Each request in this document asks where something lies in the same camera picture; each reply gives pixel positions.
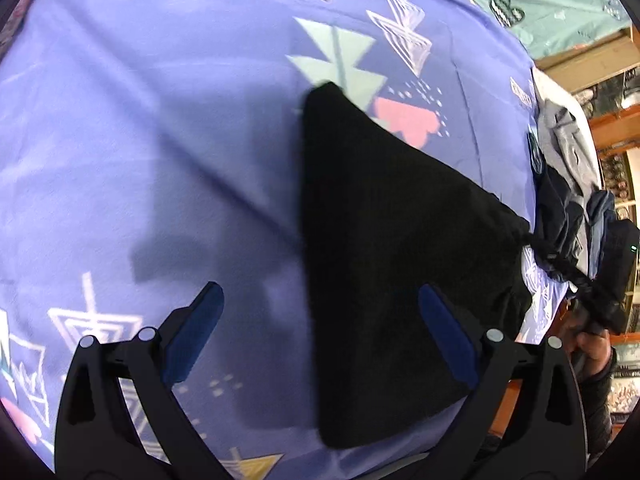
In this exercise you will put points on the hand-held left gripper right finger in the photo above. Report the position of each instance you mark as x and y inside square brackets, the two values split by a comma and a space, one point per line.
[447, 335]

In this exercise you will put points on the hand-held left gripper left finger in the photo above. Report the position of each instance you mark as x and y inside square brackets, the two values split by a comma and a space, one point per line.
[192, 335]

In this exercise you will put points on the black pants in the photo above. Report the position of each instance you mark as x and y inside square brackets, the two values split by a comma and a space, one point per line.
[390, 260]

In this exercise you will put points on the person's right hand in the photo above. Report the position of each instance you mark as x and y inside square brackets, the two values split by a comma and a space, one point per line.
[592, 350]

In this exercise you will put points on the dark navy garment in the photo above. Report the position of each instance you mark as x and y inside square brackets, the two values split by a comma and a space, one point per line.
[560, 210]

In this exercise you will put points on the grey garment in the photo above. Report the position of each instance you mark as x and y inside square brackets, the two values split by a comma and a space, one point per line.
[570, 135]

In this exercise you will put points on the purple printed bed sheet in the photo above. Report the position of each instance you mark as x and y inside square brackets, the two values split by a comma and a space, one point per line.
[150, 160]

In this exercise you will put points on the white cloth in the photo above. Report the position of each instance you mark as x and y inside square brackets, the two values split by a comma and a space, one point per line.
[547, 92]

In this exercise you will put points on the wooden shelf unit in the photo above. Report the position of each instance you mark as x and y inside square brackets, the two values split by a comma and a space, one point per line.
[600, 60]

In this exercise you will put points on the teal printed blanket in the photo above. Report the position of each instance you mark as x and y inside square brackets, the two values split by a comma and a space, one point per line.
[550, 0]

